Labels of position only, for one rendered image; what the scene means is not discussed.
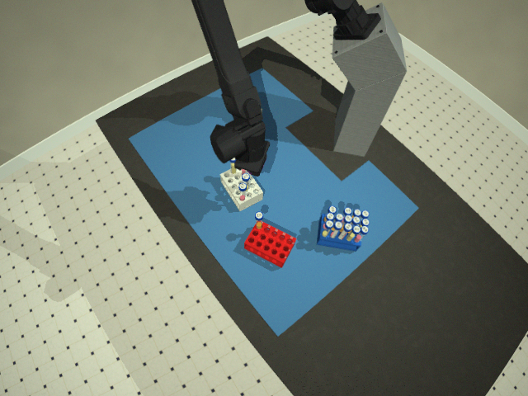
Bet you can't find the blue test tube rack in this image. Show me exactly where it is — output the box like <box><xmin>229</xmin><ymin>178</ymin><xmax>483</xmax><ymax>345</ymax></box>
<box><xmin>317</xmin><ymin>214</ymin><xmax>361</xmax><ymax>251</ymax></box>

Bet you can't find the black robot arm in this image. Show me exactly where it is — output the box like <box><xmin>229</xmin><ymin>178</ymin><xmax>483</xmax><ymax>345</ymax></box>
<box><xmin>191</xmin><ymin>0</ymin><xmax>381</xmax><ymax>163</ymax></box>

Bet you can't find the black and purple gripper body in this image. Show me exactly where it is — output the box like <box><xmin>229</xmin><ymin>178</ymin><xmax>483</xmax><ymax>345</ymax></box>
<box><xmin>234</xmin><ymin>140</ymin><xmax>270</xmax><ymax>177</ymax></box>

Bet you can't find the red tube rack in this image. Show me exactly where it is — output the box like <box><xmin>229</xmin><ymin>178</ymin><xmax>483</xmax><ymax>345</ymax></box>
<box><xmin>244</xmin><ymin>222</ymin><xmax>296</xmax><ymax>268</ymax></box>

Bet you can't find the white tube rack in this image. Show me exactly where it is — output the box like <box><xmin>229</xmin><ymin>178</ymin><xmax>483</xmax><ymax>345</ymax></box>
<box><xmin>220</xmin><ymin>169</ymin><xmax>263</xmax><ymax>211</ymax></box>

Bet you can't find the blue bench mat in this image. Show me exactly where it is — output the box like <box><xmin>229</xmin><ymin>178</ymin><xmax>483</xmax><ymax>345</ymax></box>
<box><xmin>129</xmin><ymin>68</ymin><xmax>418</xmax><ymax>337</ymax></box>

